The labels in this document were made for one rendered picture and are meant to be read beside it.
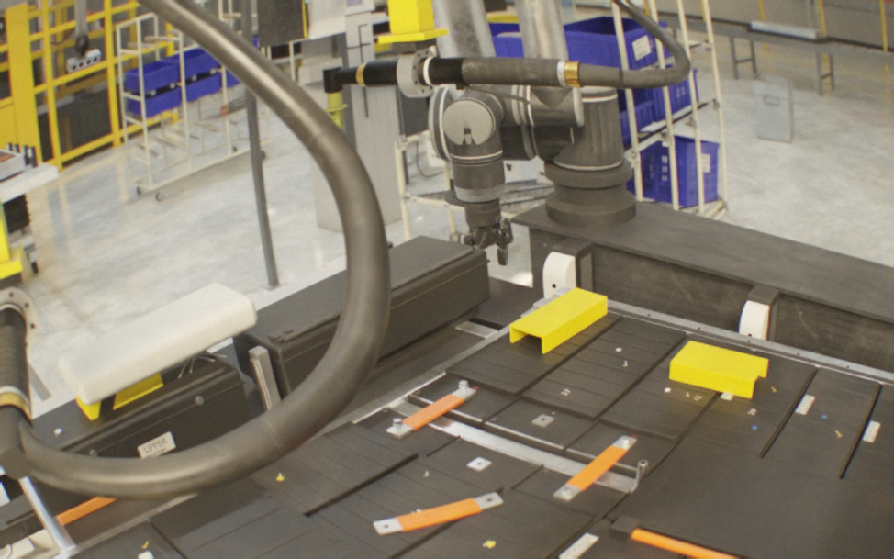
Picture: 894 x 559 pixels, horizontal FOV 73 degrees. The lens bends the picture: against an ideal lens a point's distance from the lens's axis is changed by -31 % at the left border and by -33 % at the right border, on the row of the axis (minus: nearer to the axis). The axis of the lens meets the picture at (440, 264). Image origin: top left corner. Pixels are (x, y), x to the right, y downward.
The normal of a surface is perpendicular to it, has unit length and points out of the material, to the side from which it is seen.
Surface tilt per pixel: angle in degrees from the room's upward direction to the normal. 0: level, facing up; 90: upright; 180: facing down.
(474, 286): 90
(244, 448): 43
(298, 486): 0
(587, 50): 94
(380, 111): 90
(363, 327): 37
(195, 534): 0
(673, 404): 0
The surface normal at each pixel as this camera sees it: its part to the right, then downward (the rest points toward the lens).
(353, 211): -0.33, -0.43
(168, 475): 0.07, -0.41
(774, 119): -0.54, 0.36
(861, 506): -0.11, -0.92
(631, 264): -0.71, 0.33
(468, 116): -0.26, 0.38
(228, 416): 0.72, 0.18
